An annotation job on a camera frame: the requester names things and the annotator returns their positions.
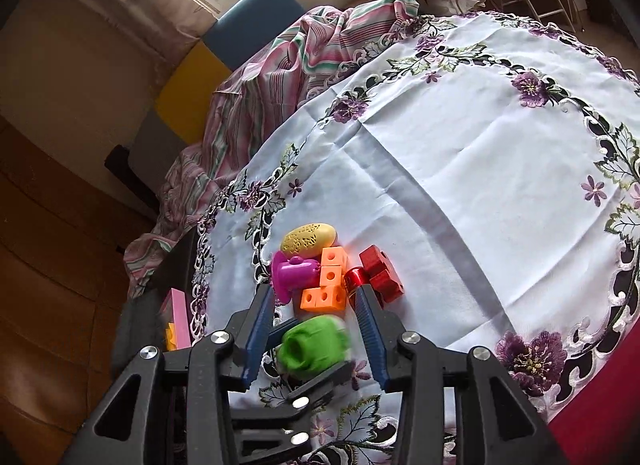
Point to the pink cardboard box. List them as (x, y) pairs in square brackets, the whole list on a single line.
[(177, 310)]

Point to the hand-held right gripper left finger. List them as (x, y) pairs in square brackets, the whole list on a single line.
[(257, 340)]

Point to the white embroidered floral tablecloth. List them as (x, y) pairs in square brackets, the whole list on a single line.
[(450, 170)]

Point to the red toy cylinder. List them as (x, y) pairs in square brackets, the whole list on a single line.
[(356, 281)]

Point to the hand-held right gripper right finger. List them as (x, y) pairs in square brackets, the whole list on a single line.
[(372, 345)]

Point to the pink striped blanket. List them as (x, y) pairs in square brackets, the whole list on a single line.
[(250, 110)]

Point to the red toy blocks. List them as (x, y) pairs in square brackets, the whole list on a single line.
[(382, 272)]

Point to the yellow toy corn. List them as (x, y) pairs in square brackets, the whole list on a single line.
[(307, 240)]

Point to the orange toy blocks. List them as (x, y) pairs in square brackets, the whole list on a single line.
[(325, 290)]

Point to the grey yellow blue chair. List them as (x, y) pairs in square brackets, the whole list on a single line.
[(185, 90)]

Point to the green toy pea head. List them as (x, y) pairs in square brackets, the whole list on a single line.
[(312, 342)]

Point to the magenta toy spool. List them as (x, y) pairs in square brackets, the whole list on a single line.
[(292, 275)]

